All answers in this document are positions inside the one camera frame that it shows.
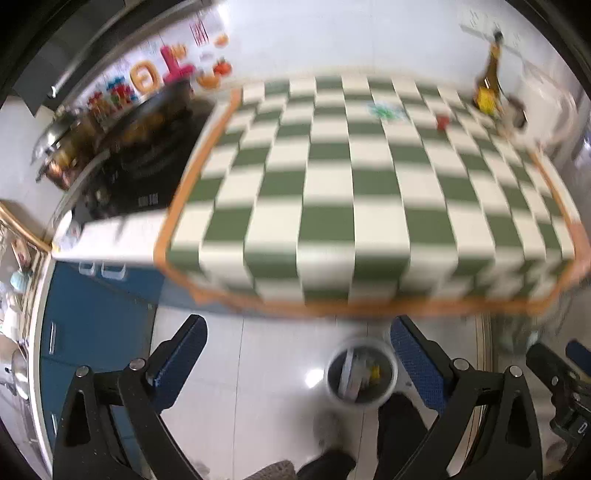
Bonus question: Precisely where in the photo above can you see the black induction cooktop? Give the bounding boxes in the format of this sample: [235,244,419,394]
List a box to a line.
[71,99,218,224]

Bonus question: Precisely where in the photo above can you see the round white trash bin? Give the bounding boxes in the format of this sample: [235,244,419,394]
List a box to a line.
[325,337,399,412]

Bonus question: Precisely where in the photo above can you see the wooden frame shelf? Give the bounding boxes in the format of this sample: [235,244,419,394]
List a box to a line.
[0,199,52,352]

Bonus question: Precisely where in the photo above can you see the blue base cabinet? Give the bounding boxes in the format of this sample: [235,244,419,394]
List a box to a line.
[34,261,169,472]

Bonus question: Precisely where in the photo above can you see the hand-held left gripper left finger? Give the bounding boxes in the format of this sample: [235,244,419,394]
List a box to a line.
[53,314,208,480]

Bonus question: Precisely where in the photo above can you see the person's right leg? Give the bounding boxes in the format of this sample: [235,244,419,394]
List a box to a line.
[376,394,431,480]

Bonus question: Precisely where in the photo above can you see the person's left leg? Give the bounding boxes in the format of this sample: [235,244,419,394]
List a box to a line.
[295,449,357,480]

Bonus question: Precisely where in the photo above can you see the colourful wall stickers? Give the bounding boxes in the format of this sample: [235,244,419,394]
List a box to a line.
[85,11,234,121]

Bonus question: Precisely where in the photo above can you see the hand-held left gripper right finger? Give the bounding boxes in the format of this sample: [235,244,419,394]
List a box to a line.
[390,316,544,480]

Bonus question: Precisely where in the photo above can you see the person's leg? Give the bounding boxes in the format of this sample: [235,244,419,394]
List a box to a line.
[295,449,357,480]
[376,394,431,480]

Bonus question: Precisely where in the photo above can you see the green white checkered mat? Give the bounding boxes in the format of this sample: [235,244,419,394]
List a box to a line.
[154,76,583,320]

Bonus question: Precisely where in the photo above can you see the black frying pan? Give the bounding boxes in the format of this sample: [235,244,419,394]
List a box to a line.
[90,78,197,160]

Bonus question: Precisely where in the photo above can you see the black range hood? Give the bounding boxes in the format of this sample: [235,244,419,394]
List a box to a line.
[0,0,218,116]

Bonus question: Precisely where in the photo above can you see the green white sachet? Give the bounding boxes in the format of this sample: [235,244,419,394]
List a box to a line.
[368,102,403,121]

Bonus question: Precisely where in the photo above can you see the white electric kettle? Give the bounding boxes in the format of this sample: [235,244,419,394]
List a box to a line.
[519,62,585,155]

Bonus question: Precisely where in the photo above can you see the grey shoe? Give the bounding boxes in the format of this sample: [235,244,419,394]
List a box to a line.
[313,410,346,457]
[249,459,297,480]

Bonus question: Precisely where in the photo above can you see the steel cooking pot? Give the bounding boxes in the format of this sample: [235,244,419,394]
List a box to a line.
[31,115,100,192]

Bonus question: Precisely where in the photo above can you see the dark sauce bottle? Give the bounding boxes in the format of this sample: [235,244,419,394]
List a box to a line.
[473,28,506,116]

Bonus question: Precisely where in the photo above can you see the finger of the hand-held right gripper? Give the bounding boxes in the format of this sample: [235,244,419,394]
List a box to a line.
[525,343,585,407]
[566,340,591,366]

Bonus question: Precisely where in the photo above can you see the small white cup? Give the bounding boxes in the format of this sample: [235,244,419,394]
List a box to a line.
[53,210,86,252]

